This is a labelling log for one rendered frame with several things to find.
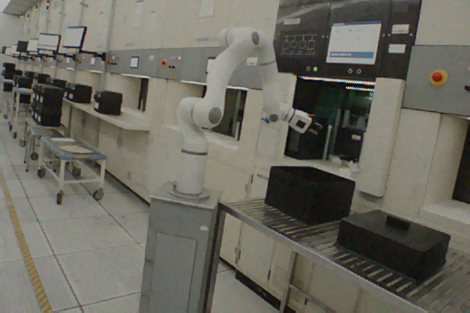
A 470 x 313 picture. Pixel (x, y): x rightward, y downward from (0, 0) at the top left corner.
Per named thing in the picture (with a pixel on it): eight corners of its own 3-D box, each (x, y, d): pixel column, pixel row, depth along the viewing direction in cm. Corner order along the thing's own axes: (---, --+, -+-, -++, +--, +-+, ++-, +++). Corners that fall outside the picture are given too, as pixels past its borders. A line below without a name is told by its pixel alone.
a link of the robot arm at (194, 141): (191, 155, 143) (199, 98, 140) (167, 146, 156) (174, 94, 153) (213, 155, 151) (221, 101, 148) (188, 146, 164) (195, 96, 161)
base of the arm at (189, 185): (162, 195, 144) (167, 151, 142) (173, 184, 163) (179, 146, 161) (206, 202, 143) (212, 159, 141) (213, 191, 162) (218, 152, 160)
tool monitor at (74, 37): (61, 54, 416) (64, 26, 412) (100, 61, 449) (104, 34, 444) (69, 54, 385) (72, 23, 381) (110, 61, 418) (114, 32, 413)
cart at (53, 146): (34, 176, 375) (37, 134, 369) (79, 174, 410) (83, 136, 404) (56, 205, 304) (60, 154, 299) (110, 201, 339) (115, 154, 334)
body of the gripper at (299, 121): (284, 126, 183) (302, 135, 184) (293, 112, 177) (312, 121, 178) (285, 118, 189) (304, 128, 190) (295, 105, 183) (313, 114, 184)
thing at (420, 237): (331, 245, 117) (339, 209, 116) (371, 231, 137) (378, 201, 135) (416, 285, 95) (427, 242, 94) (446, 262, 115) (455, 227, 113)
